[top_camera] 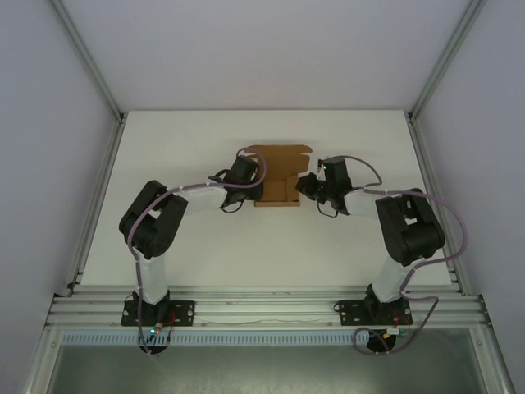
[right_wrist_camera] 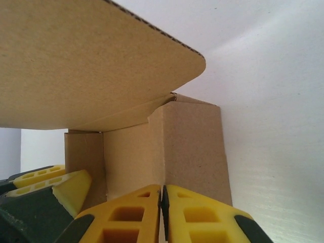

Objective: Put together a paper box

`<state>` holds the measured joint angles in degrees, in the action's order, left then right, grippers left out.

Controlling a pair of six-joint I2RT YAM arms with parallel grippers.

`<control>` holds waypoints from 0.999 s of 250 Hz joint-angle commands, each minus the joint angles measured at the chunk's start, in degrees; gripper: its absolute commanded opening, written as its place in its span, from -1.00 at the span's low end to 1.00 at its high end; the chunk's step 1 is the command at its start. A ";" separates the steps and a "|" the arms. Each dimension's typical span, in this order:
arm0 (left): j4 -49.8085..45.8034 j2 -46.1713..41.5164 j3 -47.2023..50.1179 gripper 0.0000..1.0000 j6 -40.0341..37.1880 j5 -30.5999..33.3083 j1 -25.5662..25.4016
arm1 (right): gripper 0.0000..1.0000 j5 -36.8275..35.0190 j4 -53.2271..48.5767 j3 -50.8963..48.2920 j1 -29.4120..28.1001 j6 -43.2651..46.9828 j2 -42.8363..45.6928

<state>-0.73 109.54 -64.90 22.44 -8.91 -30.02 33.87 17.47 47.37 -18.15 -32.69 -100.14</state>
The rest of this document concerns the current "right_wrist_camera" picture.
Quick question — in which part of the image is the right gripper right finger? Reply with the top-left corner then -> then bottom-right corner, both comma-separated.
161,184 -> 276,243

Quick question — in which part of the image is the brown cardboard box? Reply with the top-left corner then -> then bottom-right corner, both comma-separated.
0,0 -> 233,207

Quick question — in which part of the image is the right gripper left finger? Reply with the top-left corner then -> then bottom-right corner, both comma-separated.
54,184 -> 162,243

